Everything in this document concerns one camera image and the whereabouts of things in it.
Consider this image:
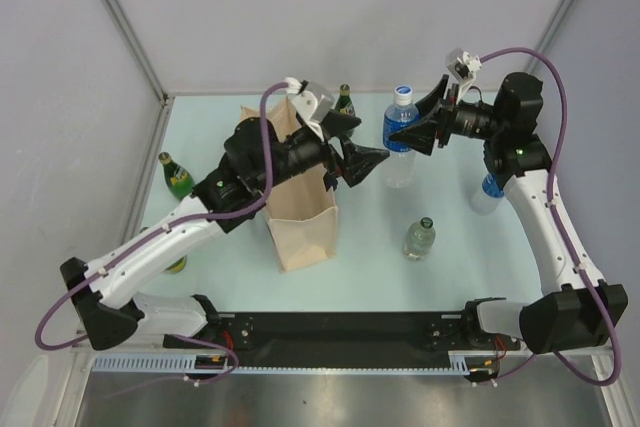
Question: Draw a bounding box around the beige canvas tote bag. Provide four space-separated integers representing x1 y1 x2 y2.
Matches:
237 92 340 275

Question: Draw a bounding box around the aluminium corner post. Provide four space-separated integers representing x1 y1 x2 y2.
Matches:
73 0 169 103
529 0 604 66

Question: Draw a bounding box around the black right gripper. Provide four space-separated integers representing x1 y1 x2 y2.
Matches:
389 74 506 156

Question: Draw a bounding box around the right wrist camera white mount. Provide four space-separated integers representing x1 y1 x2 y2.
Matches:
445 48 482 103

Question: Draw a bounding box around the green Perrier bottle back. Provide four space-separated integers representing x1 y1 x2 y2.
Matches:
334 84 355 116

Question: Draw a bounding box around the aluminium corner post left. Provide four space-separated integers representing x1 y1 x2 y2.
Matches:
73 0 169 103

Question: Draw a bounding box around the clear glass bottle green cap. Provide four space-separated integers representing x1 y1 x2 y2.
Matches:
402 217 436 261

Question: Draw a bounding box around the white slotted cable duct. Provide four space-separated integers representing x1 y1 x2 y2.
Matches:
91 353 499 376

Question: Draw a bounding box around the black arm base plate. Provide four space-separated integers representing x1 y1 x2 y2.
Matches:
202 311 520 367

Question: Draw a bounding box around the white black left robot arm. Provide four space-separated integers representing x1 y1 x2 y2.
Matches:
60 112 389 351

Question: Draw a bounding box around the green bottle far left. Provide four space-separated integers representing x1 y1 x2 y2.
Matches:
158 152 195 201

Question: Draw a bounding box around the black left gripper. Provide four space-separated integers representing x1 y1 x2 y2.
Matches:
255 109 387 192

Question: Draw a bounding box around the blue label bottle right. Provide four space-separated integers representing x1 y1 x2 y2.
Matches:
470 173 504 216

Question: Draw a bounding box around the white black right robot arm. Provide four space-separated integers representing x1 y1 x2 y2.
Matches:
390 72 628 354

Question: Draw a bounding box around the blue label water bottle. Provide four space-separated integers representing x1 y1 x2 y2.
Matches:
382 84 421 189

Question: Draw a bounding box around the green bottle front left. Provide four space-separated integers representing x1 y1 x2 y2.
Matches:
161 255 188 275

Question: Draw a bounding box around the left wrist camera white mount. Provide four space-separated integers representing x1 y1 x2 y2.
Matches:
284 77 334 141

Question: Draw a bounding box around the aluminium corner post right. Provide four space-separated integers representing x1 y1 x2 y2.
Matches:
529 0 604 66

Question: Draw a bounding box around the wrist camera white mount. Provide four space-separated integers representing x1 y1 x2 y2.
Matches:
445 48 482 103
284 77 334 141

